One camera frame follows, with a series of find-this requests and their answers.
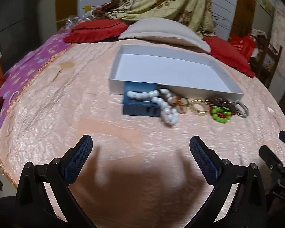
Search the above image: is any grey woven rope bracelet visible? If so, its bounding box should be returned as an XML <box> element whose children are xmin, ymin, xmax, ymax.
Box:
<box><xmin>234</xmin><ymin>100</ymin><xmax>249</xmax><ymax>118</ymax></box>

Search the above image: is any green bead bracelet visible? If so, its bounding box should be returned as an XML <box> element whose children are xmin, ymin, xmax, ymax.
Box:
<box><xmin>210</xmin><ymin>106</ymin><xmax>232</xmax><ymax>124</ymax></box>

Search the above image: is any dark brown bead bracelet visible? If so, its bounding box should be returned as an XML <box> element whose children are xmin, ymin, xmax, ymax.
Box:
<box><xmin>207</xmin><ymin>97</ymin><xmax>238</xmax><ymax>111</ymax></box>

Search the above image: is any clear gold spiral hair tie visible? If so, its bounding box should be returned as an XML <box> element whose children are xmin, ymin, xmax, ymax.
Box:
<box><xmin>189</xmin><ymin>99</ymin><xmax>210</xmax><ymax>117</ymax></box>

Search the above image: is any flower charm brown cord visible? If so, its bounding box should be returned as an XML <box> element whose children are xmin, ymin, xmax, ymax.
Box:
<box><xmin>165</xmin><ymin>92</ymin><xmax>190</xmax><ymax>114</ymax></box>

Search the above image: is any white pearl bead bracelet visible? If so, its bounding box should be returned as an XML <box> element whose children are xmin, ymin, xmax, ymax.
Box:
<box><xmin>125</xmin><ymin>88</ymin><xmax>180</xmax><ymax>126</ymax></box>

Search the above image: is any blue plastic hair claw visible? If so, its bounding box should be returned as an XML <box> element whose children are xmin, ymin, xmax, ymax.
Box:
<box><xmin>122</xmin><ymin>81</ymin><xmax>161</xmax><ymax>117</ymax></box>

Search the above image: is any pink quilted bedspread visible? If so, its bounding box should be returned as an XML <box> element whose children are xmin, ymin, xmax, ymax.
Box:
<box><xmin>0</xmin><ymin>41</ymin><xmax>285</xmax><ymax>227</ymax></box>

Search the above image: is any red plastic bag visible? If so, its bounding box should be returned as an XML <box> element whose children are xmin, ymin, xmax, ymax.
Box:
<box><xmin>228</xmin><ymin>34</ymin><xmax>256</xmax><ymax>62</ymax></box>

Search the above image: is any right red ruffled cushion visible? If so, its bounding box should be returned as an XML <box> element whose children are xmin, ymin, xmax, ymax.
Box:
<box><xmin>203</xmin><ymin>36</ymin><xmax>255</xmax><ymax>78</ymax></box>

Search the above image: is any red ruffled cushion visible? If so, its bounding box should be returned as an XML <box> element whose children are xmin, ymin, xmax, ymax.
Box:
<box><xmin>203</xmin><ymin>36</ymin><xmax>255</xmax><ymax>78</ymax></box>
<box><xmin>63</xmin><ymin>19</ymin><xmax>128</xmax><ymax>43</ymax></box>

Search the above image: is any white shallow cardboard tray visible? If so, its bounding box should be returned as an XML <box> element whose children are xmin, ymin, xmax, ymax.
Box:
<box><xmin>109</xmin><ymin>45</ymin><xmax>244</xmax><ymax>101</ymax></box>

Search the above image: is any purple floral sheet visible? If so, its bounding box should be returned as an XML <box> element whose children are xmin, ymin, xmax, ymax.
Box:
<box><xmin>0</xmin><ymin>33</ymin><xmax>70</xmax><ymax>128</ymax></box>

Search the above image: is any beige pillow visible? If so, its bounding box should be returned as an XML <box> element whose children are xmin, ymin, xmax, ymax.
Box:
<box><xmin>118</xmin><ymin>17</ymin><xmax>211</xmax><ymax>53</ymax></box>

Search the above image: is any floral yellow-green blanket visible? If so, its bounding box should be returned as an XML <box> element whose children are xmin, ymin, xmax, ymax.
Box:
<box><xmin>93</xmin><ymin>0</ymin><xmax>215</xmax><ymax>38</ymax></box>

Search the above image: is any left red ruffled cushion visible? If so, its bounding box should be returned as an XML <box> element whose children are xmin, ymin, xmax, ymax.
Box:
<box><xmin>63</xmin><ymin>19</ymin><xmax>128</xmax><ymax>43</ymax></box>

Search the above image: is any grey cabinet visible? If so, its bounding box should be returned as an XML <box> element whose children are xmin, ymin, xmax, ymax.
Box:
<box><xmin>0</xmin><ymin>0</ymin><xmax>57</xmax><ymax>73</ymax></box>

